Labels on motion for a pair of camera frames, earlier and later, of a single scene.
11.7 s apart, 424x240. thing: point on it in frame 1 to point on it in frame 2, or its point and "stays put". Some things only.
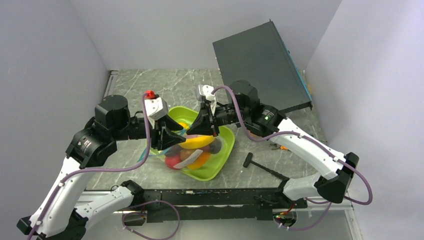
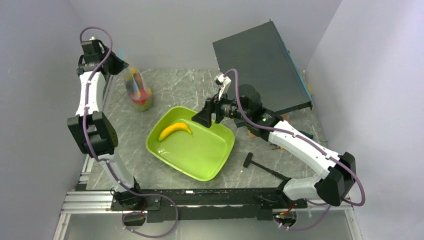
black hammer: x=248 y=160 stays put
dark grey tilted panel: x=259 y=55 stays put
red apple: x=171 y=160 to x=142 y=99
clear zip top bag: x=196 y=152 to x=138 y=88
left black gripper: x=166 y=139 to x=121 y=65
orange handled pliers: x=278 y=146 stays put
